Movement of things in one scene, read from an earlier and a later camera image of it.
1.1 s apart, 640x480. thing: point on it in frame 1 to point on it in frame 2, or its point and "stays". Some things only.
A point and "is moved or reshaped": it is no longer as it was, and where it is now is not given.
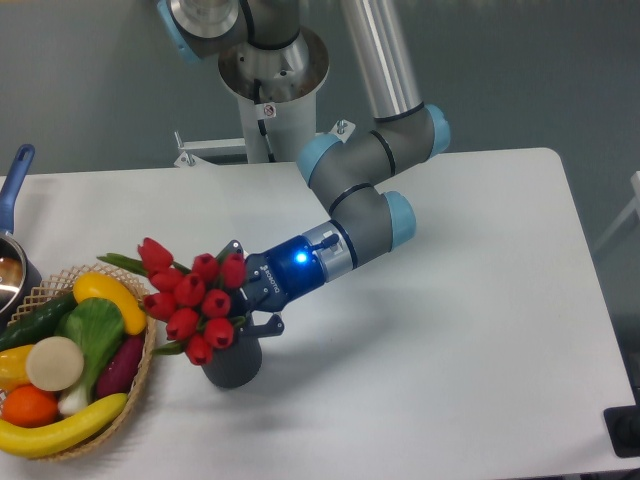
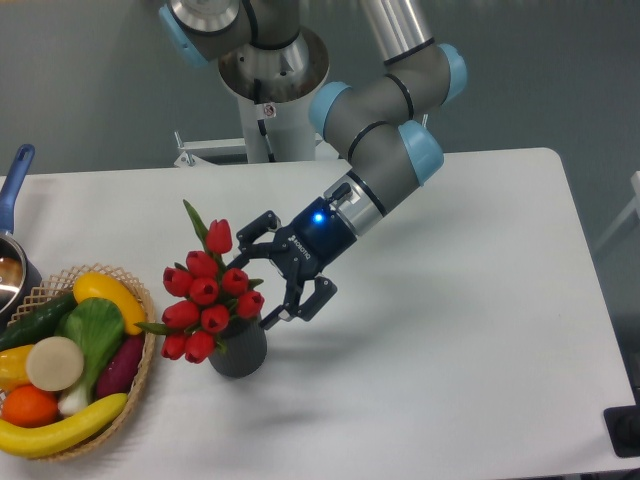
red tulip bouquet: x=195 y=301 is moved or reshaped
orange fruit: x=27 y=406 stays
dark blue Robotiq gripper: x=280 y=272 to x=311 y=245
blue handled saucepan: x=18 y=283 stays
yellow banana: x=27 y=442 stays
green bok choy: x=93 y=325 stays
